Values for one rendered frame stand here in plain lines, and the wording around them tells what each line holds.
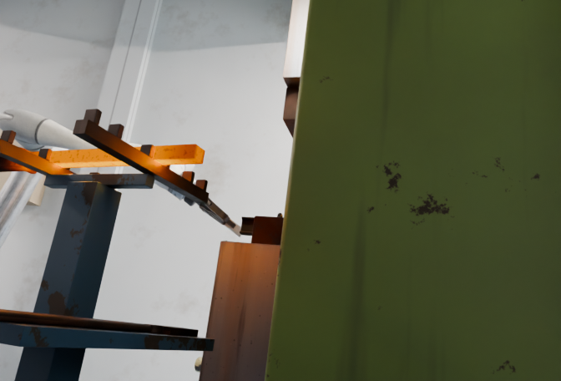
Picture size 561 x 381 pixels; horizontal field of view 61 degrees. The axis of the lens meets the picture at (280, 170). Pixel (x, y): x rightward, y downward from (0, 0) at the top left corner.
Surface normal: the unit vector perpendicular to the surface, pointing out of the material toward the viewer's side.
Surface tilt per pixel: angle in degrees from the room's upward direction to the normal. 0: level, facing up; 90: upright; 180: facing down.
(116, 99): 90
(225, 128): 90
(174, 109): 90
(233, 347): 90
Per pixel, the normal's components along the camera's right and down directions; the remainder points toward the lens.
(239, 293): -0.23, -0.34
